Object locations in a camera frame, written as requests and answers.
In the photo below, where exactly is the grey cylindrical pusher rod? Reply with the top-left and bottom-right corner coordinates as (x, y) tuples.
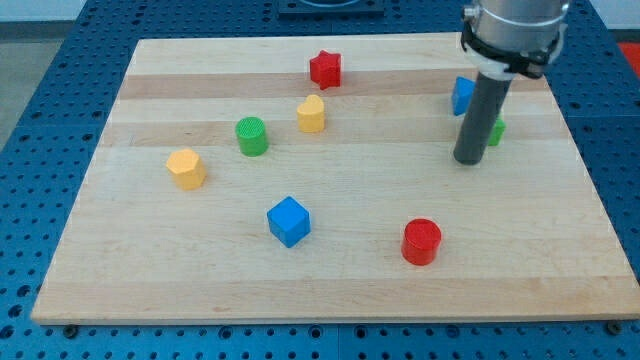
(453, 73), (511, 165)

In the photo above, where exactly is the blue cube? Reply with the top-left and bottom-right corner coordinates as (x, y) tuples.
(267, 196), (311, 248)

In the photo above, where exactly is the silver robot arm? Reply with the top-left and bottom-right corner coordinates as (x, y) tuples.
(453, 0), (571, 165)

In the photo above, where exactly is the green star block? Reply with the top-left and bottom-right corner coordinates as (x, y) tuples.
(488, 115), (506, 146)

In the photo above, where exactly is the red star block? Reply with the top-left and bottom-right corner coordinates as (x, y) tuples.
(309, 50), (342, 90)

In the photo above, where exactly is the blue block behind rod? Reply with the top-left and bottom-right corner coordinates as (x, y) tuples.
(451, 76), (475, 116)

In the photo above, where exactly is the red cylinder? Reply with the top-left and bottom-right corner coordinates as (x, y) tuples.
(401, 218), (442, 266)

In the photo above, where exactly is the yellow heart block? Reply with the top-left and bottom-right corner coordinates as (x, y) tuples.
(296, 94), (325, 133)

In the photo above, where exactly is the wooden board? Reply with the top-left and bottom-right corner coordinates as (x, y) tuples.
(31, 33), (639, 325)

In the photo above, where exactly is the green cylinder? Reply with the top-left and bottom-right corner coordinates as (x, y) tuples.
(235, 117), (269, 157)

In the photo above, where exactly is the yellow hexagon block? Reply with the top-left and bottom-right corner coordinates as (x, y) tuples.
(165, 148), (207, 191)

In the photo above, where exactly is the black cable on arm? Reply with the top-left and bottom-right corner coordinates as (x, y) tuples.
(460, 19), (564, 80)

